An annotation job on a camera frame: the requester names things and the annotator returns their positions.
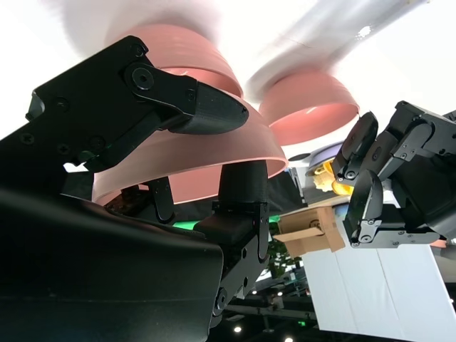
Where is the purple bowl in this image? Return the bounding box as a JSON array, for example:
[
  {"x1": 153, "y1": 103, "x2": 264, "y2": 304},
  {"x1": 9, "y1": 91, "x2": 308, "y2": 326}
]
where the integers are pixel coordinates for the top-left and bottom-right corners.
[{"x1": 305, "y1": 147, "x2": 343, "y2": 176}]

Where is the white partition panel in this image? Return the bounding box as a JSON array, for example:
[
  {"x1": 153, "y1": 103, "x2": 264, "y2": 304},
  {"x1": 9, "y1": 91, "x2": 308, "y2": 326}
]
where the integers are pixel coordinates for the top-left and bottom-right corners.
[{"x1": 302, "y1": 245, "x2": 450, "y2": 336}]

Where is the brown cardboard box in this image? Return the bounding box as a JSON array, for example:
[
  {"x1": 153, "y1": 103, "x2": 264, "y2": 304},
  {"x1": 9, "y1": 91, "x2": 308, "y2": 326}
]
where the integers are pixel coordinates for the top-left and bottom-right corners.
[{"x1": 272, "y1": 206, "x2": 346, "y2": 258}]

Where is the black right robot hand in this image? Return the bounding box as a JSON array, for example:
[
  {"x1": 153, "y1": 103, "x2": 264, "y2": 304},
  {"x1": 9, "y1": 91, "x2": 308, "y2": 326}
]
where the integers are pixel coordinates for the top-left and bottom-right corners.
[{"x1": 0, "y1": 35, "x2": 271, "y2": 342}]

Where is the black backdrop cloth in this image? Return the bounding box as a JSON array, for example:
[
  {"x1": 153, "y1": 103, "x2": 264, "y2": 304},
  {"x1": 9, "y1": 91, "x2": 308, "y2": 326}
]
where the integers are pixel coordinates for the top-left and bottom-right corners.
[{"x1": 266, "y1": 174, "x2": 308, "y2": 219}]

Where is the green leafy plant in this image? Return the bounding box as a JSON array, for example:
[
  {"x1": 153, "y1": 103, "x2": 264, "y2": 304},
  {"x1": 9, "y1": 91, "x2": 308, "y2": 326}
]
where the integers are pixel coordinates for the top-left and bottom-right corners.
[{"x1": 266, "y1": 247, "x2": 304, "y2": 283}]

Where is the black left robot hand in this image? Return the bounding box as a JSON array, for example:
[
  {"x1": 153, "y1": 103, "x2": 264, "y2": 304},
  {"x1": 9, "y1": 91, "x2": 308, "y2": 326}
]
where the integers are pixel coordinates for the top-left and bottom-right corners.
[{"x1": 336, "y1": 101, "x2": 456, "y2": 249}]

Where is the green cloth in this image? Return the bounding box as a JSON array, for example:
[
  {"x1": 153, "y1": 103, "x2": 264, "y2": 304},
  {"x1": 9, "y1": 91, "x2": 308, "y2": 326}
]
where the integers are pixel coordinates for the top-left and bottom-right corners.
[{"x1": 170, "y1": 213, "x2": 283, "y2": 233}]

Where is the yellow toy bread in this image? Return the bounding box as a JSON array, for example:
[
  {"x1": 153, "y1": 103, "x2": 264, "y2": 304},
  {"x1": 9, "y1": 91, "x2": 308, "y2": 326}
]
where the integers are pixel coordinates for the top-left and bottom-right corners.
[{"x1": 312, "y1": 160, "x2": 354, "y2": 196}]

